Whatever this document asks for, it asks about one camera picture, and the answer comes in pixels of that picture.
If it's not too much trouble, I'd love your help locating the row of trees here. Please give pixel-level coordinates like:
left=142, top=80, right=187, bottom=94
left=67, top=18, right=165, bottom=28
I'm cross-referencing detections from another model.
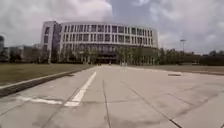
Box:
left=0, top=44, right=224, bottom=66

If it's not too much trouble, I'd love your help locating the curved white multi-storey building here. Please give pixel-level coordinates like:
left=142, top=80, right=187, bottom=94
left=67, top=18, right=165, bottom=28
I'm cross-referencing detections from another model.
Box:
left=40, top=20, right=160, bottom=65

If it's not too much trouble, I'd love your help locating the pale concrete slab pavement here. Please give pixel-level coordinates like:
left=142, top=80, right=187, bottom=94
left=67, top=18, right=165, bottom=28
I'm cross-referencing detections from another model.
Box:
left=0, top=64, right=224, bottom=128

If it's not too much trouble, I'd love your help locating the dark drain cover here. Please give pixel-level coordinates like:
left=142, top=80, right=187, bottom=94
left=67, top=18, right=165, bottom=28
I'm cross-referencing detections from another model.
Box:
left=167, top=73, right=182, bottom=77

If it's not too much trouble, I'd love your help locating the floodlight pole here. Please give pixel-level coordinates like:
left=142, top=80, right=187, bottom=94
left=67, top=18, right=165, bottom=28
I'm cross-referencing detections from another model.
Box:
left=179, top=39, right=187, bottom=56

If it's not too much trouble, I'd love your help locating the dark concrete kerb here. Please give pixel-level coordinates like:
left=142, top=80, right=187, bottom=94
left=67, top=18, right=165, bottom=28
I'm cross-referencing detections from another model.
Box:
left=0, top=65, right=96, bottom=98

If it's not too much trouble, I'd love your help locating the dry grass field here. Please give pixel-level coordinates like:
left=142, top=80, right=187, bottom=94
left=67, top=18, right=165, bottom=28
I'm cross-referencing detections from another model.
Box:
left=0, top=63, right=93, bottom=86

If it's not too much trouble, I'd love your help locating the grass strip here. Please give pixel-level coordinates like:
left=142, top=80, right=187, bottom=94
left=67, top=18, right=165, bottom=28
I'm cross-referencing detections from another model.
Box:
left=133, top=64, right=224, bottom=76

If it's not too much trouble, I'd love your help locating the low grey building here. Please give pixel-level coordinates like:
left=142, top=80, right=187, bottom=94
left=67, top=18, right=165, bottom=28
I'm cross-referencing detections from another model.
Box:
left=8, top=44, right=43, bottom=63

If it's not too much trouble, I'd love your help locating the dark building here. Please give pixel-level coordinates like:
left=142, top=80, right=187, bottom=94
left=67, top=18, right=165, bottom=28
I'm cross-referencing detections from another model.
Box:
left=0, top=34, right=5, bottom=53

